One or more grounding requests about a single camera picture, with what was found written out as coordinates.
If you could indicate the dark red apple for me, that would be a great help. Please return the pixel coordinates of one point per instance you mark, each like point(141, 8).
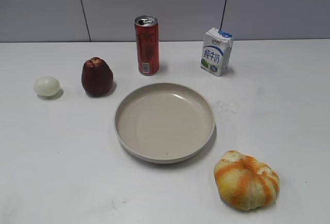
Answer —
point(96, 77)

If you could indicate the beige round plate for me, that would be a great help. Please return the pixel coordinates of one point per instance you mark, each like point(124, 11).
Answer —
point(164, 123)

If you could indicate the red soda can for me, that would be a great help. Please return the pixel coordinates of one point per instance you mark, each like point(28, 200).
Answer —
point(147, 39)

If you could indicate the white blue milk carton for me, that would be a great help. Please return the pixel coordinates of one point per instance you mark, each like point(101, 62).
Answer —
point(217, 48)

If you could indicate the peeled orange with pith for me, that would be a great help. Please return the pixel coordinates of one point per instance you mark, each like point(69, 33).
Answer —
point(245, 183)

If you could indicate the white egg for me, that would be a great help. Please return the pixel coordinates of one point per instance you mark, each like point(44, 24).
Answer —
point(46, 86)

